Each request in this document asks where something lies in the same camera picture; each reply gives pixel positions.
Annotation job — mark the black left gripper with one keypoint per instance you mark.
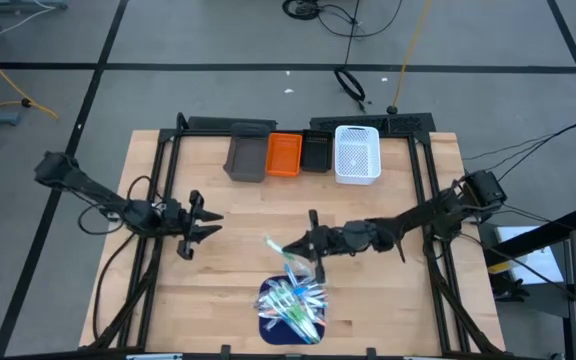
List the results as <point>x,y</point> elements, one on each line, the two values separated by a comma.
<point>183,220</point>

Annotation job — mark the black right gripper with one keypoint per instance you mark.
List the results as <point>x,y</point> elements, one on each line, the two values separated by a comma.
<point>330,240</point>

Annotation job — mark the blue toothbrush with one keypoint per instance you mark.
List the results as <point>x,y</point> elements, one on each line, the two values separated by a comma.
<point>310,340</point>
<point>291,276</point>
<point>302,290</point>

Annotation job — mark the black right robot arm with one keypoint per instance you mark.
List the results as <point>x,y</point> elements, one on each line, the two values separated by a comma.
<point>418,217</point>

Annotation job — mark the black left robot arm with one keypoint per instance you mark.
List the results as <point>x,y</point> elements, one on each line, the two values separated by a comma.
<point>83,182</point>

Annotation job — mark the grey plastic bin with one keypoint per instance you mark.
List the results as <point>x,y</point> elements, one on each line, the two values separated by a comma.
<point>248,160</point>

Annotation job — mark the dark blue mat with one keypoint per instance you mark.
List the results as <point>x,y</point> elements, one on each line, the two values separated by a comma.
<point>270,336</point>

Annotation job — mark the orange plastic basket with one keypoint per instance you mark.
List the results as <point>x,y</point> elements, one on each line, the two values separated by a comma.
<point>284,155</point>

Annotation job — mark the black plastic basket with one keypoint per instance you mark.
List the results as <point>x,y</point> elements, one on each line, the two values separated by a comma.
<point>316,152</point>

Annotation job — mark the white perforated basket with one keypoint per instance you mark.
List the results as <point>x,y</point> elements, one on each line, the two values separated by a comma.
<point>358,155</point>

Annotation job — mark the black table clamp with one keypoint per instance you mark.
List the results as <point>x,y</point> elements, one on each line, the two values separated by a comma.
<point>225,351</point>
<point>371,352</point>

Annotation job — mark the black floor clamp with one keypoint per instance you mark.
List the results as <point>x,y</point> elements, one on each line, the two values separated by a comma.
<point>510,290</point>

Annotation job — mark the black desk beam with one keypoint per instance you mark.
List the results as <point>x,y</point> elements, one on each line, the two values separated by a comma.
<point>533,237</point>

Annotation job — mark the white paper sheet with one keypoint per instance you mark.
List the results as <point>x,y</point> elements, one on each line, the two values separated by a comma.
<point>538,265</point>

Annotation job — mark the black table frame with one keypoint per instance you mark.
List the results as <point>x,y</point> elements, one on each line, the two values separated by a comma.
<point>203,133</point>

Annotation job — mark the silver metal bracket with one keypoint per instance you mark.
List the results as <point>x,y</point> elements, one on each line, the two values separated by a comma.
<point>153,357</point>

